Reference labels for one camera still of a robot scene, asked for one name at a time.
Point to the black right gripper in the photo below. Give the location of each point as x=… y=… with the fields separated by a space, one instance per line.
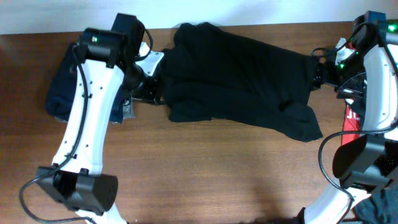
x=323 y=74

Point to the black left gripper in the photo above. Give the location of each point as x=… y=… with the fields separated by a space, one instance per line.
x=153 y=94

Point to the black t-shirt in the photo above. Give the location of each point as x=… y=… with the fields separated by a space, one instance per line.
x=210 y=73

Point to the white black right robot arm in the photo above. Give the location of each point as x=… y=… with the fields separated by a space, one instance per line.
x=365 y=69

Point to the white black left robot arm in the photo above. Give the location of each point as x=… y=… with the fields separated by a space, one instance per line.
x=107 y=61

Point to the red garment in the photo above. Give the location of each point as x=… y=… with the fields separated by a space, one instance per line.
x=351 y=122

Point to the folded navy blue garment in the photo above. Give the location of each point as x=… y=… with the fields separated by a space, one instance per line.
x=76 y=78

